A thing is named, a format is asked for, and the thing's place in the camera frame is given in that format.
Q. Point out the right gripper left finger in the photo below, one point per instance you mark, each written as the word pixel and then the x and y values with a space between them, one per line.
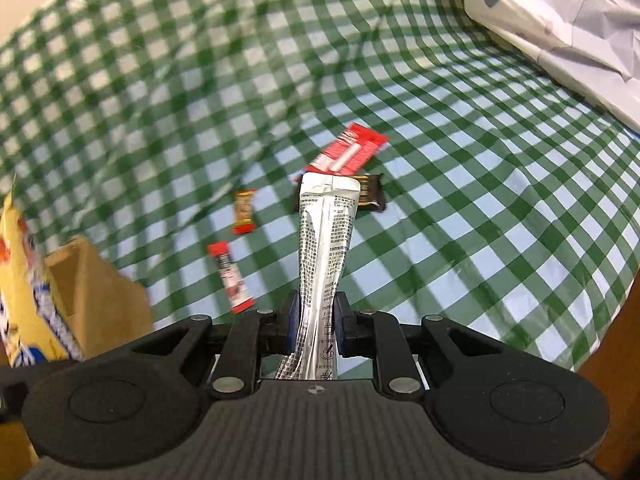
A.
pixel 242 345

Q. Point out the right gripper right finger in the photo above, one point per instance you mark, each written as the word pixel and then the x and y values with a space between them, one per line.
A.
pixel 378 336

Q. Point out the silver snack pouch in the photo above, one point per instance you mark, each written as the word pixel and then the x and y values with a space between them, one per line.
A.
pixel 327 211

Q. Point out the red snack packet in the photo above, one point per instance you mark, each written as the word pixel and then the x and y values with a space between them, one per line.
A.
pixel 349 152

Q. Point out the yellow snack bag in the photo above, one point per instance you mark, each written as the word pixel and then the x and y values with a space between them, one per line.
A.
pixel 33 326

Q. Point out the red white slim bar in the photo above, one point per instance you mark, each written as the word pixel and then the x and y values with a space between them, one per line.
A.
pixel 231 277

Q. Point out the cardboard box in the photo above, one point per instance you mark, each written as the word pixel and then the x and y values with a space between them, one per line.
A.
pixel 103 308

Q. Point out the green checkered cloth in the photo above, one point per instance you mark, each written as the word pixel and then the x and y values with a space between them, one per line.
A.
pixel 513 205

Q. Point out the white printed pillow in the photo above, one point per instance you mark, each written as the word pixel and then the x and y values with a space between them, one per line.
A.
pixel 588 46

